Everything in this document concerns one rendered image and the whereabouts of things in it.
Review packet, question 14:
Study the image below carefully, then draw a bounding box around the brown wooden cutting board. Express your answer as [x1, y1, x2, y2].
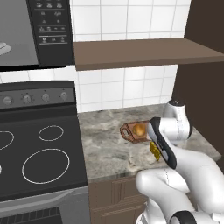
[119, 120, 153, 144]

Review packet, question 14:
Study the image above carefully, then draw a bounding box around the brown potato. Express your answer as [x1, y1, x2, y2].
[133, 123, 148, 137]

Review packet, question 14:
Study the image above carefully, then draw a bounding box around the yellow cheese wedge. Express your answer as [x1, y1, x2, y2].
[149, 141, 162, 162]

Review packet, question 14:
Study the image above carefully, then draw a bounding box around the black microwave oven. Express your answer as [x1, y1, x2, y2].
[0, 0, 75, 70]

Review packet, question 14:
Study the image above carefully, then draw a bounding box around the black stove with hob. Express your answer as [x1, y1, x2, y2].
[0, 80, 89, 203]

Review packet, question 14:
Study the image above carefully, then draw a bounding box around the brown drawer front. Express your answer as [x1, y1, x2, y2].
[87, 174, 149, 208]

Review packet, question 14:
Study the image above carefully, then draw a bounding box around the dark brown tall cupboard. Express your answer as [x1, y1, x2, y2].
[171, 0, 224, 173]

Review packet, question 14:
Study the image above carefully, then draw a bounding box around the brown cupboard door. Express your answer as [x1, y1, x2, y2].
[89, 203, 148, 224]

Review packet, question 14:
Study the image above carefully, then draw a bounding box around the grey oven door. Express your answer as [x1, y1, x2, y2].
[0, 185, 92, 224]

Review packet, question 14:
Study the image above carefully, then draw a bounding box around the white round plate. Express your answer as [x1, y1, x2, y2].
[0, 41, 12, 57]

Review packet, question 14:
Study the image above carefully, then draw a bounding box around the brown wooden wall shelf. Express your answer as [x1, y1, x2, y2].
[72, 37, 224, 72]

